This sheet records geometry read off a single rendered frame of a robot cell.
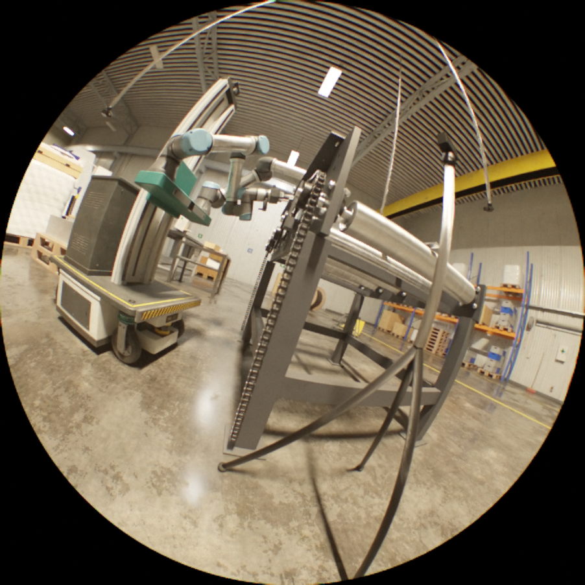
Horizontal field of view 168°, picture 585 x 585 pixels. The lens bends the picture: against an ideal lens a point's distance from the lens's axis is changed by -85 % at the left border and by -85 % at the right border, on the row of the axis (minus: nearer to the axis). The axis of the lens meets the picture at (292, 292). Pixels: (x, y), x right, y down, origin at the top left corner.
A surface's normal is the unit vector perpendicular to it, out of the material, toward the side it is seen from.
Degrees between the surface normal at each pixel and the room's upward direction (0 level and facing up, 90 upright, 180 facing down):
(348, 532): 0
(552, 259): 90
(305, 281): 90
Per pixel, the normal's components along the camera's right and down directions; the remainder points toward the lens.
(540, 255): -0.92, -0.31
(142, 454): 0.33, -0.95
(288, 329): 0.21, 0.09
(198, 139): 0.79, 0.36
